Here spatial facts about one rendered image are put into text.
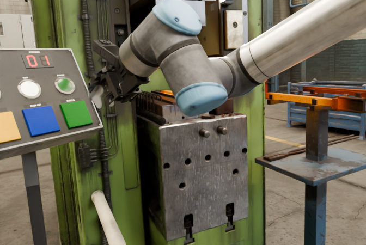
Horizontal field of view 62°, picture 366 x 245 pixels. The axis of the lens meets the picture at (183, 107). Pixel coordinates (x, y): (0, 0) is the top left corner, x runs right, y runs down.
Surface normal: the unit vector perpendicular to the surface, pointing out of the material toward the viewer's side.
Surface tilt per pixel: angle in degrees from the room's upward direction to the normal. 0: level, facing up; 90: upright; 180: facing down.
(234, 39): 90
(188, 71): 73
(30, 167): 90
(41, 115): 60
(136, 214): 90
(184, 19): 55
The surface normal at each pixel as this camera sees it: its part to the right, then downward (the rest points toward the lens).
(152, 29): -0.62, 0.17
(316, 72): -0.86, 0.12
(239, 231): 0.41, 0.12
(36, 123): 0.63, -0.44
